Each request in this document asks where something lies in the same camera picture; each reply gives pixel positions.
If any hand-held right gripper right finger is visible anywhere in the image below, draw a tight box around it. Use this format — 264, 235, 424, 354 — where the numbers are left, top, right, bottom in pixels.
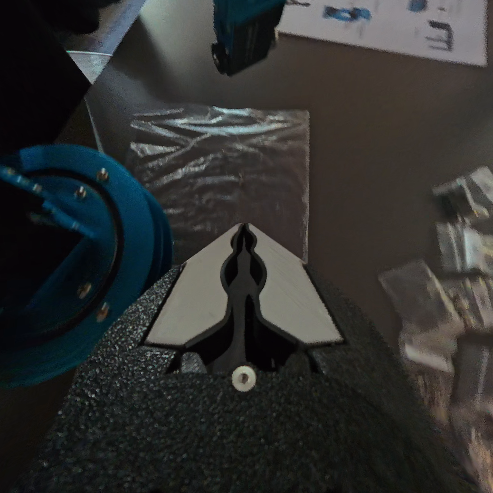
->
245, 223, 344, 347

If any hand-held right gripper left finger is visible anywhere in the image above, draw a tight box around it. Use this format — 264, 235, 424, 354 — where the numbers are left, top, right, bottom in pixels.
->
144, 223, 246, 349

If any blue robot arm base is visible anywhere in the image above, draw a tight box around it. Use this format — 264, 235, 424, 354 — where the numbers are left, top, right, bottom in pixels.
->
0, 144, 175, 390

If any blue bracket with black servo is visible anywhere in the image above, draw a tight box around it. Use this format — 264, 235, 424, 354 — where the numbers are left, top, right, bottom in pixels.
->
211, 0, 286, 77

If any large clear plastic bag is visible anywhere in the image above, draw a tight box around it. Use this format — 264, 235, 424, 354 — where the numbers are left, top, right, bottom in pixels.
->
129, 105, 311, 263

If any pile of small screw bags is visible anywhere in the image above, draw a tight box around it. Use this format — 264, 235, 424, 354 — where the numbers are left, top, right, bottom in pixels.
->
378, 166, 493, 493

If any person's dark clothing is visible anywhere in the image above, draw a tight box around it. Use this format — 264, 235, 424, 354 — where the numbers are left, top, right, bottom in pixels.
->
0, 0, 116, 155

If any open instruction manual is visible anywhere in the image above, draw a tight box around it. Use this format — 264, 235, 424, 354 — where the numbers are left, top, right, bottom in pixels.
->
277, 0, 488, 67

